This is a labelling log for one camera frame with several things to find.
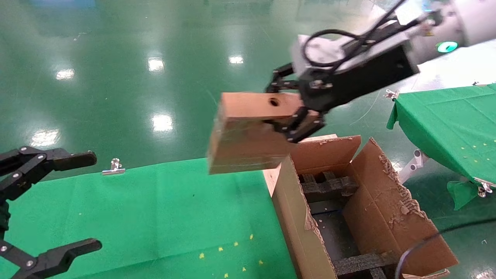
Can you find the black notched foam insert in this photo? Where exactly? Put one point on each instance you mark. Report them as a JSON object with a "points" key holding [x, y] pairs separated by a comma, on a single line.
{"points": [[329, 188]]}

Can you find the small brown cardboard box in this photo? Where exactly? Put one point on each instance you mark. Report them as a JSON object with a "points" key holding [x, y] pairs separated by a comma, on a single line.
{"points": [[240, 147]]}

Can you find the silver metal binder clip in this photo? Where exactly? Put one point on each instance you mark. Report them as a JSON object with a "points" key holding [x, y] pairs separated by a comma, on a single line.
{"points": [[114, 167], [477, 83], [484, 188], [391, 94]]}

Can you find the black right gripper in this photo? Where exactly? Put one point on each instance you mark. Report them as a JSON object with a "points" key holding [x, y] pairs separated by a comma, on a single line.
{"points": [[360, 81]]}

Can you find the large green table cloth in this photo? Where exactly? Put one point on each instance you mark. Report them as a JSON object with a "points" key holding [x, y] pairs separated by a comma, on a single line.
{"points": [[135, 217]]}

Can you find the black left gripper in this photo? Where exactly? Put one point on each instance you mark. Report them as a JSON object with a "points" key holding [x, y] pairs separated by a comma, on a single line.
{"points": [[3, 217]]}

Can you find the white tubular table leg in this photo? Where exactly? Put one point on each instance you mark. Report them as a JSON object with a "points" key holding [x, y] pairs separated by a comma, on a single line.
{"points": [[412, 166]]}

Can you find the large open brown carton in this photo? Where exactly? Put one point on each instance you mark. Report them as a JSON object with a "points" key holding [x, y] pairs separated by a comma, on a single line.
{"points": [[387, 217]]}

